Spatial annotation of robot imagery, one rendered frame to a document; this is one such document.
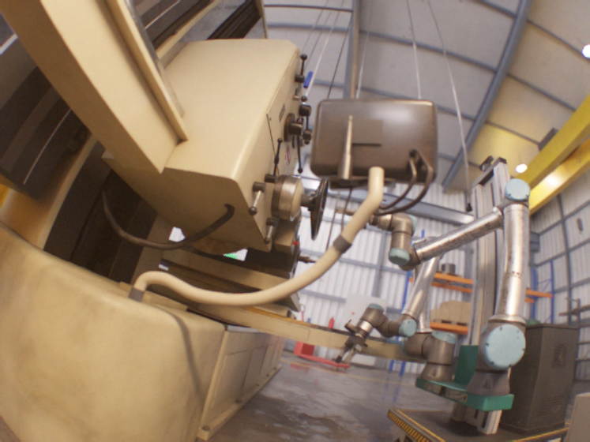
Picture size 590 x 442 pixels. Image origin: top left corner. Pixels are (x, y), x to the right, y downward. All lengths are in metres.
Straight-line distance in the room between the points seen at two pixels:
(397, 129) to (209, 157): 0.59
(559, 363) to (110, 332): 1.74
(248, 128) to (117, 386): 0.90
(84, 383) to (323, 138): 0.92
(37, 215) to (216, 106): 0.84
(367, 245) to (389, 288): 1.64
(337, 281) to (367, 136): 8.21
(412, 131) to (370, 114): 0.12
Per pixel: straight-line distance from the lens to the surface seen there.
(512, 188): 1.21
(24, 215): 1.32
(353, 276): 8.90
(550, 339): 1.48
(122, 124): 0.82
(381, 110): 0.75
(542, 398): 1.49
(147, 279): 0.82
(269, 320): 1.80
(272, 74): 1.19
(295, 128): 1.31
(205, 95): 1.18
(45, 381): 0.88
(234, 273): 1.72
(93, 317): 0.77
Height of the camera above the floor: 0.67
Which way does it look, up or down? 22 degrees up
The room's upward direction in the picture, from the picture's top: 16 degrees clockwise
